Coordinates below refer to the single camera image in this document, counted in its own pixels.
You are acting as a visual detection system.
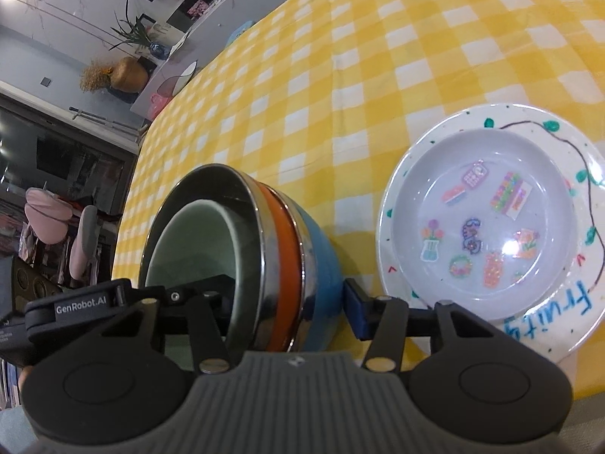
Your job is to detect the blue plastic stool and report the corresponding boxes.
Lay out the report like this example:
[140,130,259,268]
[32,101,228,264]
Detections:
[226,20,255,47]

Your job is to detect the person's left hand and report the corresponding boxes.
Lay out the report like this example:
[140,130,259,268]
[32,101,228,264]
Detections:
[19,366,33,390]

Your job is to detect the small white sticker plate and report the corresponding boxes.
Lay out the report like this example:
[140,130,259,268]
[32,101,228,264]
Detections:
[386,130,576,320]

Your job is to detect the pink basket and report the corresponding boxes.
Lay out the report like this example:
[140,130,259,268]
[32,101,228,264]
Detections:
[147,92,172,121]

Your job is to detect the orange steel bowl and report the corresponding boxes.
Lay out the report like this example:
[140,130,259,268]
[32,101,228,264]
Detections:
[137,164,281,350]

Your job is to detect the potted plant blue vase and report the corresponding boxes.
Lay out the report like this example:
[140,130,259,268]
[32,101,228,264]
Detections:
[111,0,170,62]

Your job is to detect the white fruity painted plate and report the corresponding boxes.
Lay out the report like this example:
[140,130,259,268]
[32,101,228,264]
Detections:
[376,104,604,362]

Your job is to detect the yellow checkered tablecloth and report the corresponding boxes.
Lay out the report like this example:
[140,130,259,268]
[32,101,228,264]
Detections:
[113,0,604,298]

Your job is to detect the golden vase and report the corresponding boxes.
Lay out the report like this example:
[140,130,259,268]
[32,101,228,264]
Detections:
[110,58,149,93]

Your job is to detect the green ceramic bowl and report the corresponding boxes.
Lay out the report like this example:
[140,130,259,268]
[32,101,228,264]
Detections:
[144,199,262,364]

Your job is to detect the white small chair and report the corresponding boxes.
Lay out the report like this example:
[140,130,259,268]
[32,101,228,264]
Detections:
[156,62,197,98]

